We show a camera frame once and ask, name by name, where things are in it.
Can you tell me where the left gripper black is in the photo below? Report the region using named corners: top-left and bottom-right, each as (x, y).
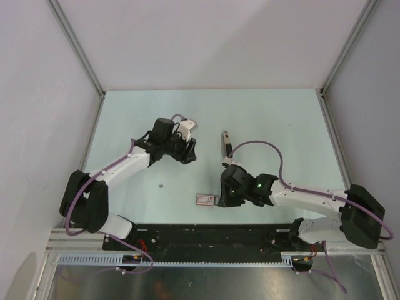
top-left (162, 129), bottom-right (196, 164)

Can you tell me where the red white staple box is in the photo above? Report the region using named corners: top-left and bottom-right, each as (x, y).
top-left (196, 194), bottom-right (219, 206)

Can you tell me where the stapler metal magazine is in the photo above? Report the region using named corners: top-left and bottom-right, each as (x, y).
top-left (222, 131), bottom-right (233, 157)

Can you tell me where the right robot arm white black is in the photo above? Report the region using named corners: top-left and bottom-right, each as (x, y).
top-left (217, 164), bottom-right (385, 251)

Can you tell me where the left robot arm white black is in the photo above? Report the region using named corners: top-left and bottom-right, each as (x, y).
top-left (59, 117), bottom-right (198, 250)

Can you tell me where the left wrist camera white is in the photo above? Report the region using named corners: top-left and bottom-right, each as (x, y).
top-left (177, 119), bottom-right (198, 141)

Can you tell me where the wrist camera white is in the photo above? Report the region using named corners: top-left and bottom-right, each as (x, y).
top-left (177, 119), bottom-right (198, 141)
top-left (222, 156), bottom-right (233, 168)

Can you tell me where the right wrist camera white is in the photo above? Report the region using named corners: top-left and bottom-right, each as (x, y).
top-left (222, 156), bottom-right (233, 168)

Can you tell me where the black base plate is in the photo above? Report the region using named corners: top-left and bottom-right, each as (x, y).
top-left (102, 224), bottom-right (314, 264)

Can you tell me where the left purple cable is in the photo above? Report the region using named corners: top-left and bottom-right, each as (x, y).
top-left (57, 113), bottom-right (188, 282)

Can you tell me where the purple cable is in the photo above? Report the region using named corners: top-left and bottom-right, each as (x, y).
top-left (224, 140), bottom-right (394, 294)
top-left (57, 113), bottom-right (188, 282)

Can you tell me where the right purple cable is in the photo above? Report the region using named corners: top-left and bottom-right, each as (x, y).
top-left (224, 140), bottom-right (394, 294)

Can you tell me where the grey slotted cable duct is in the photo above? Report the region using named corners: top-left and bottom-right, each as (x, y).
top-left (57, 252), bottom-right (311, 268)

